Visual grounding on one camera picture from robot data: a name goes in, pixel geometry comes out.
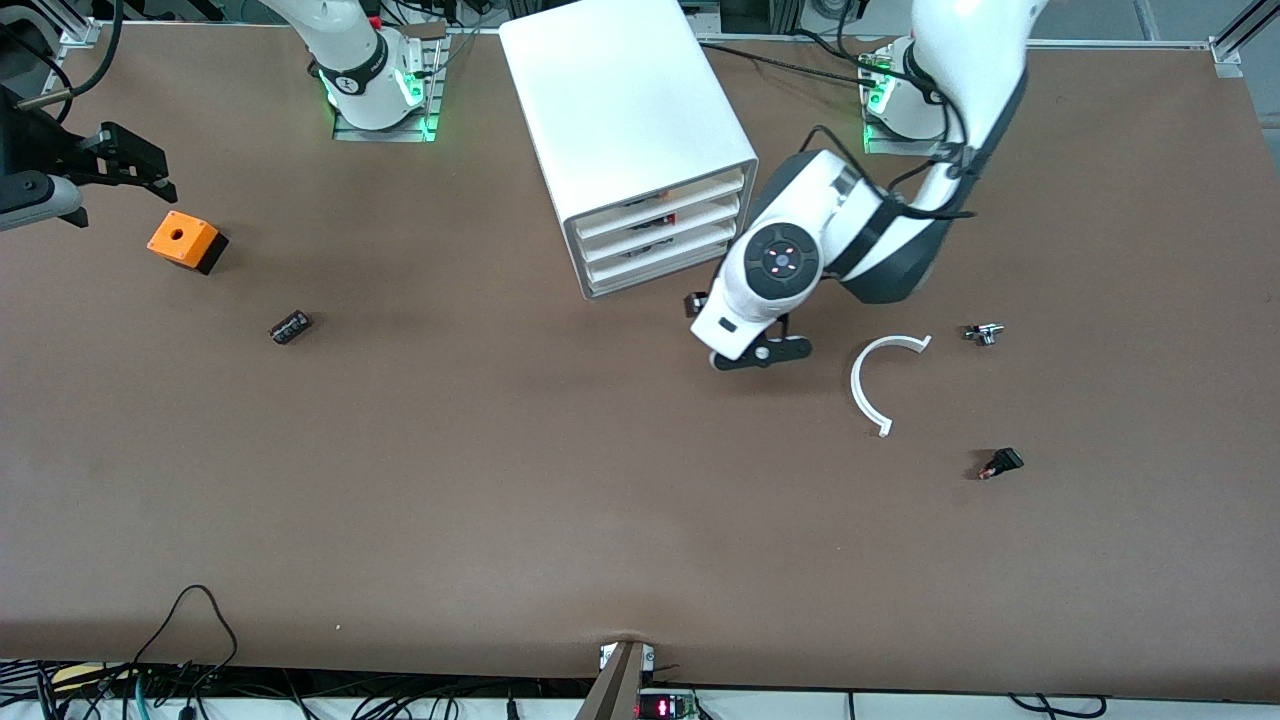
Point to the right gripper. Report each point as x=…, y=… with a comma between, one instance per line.
x=62, y=152

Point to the small silver metal switch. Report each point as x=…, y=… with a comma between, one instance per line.
x=985, y=333

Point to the brown camera post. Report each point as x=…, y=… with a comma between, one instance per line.
x=612, y=690

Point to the white drawer with yellow button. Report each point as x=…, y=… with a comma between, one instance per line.
x=610, y=221

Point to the device with red display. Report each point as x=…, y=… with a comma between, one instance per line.
x=665, y=708

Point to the white curved plastic arc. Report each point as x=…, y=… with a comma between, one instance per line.
x=856, y=385

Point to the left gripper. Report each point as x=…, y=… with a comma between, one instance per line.
x=692, y=303

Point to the red push button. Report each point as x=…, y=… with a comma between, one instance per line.
x=665, y=219

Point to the white post bracket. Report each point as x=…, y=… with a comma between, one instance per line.
x=650, y=655

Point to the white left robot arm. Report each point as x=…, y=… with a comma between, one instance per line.
x=970, y=50

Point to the small black terminal block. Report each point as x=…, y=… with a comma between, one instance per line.
x=290, y=327

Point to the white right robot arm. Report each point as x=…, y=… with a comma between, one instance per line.
x=350, y=60

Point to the orange box with hole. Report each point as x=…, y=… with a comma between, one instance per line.
x=180, y=240

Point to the small black rocker switch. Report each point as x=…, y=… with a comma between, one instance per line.
x=1005, y=460

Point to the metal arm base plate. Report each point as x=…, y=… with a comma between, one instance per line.
x=385, y=135
x=915, y=148

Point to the aluminium frame corner bracket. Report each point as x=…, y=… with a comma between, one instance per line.
x=80, y=33
x=1228, y=55

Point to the white low drawer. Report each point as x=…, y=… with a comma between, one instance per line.
x=610, y=276

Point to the white drawer cabinet housing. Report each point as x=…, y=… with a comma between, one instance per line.
x=620, y=100

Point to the white drawer with red button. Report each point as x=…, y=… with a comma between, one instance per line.
x=610, y=246

